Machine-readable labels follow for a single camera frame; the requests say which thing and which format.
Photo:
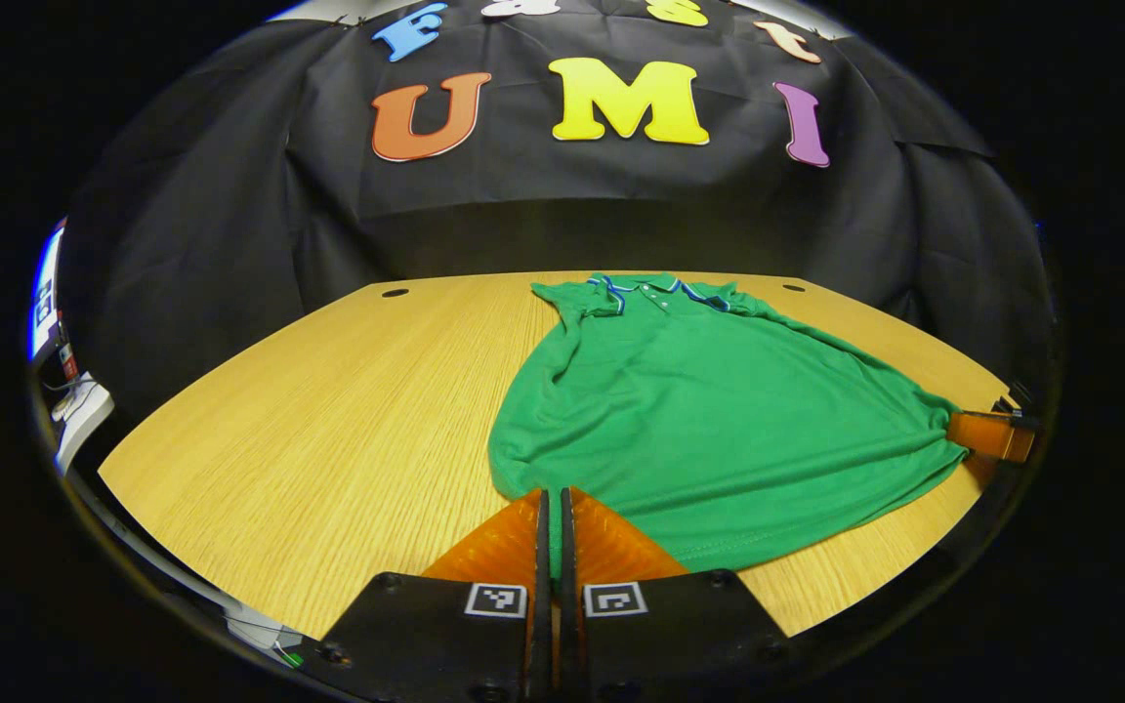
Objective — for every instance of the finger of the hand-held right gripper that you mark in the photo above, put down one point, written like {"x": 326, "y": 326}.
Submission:
{"x": 987, "y": 434}

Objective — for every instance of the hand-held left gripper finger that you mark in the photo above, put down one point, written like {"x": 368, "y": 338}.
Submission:
{"x": 543, "y": 586}
{"x": 567, "y": 586}

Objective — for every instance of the green T-shirt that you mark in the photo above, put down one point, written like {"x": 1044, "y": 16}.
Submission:
{"x": 699, "y": 420}

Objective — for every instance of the black backdrop cloth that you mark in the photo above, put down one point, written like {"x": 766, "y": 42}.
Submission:
{"x": 230, "y": 215}

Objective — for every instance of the white side table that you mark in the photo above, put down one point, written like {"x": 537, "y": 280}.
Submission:
{"x": 84, "y": 420}

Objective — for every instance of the small red bottle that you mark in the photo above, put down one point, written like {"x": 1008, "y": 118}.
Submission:
{"x": 68, "y": 363}

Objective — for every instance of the bright lit screen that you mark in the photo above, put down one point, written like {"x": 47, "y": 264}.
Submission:
{"x": 45, "y": 293}

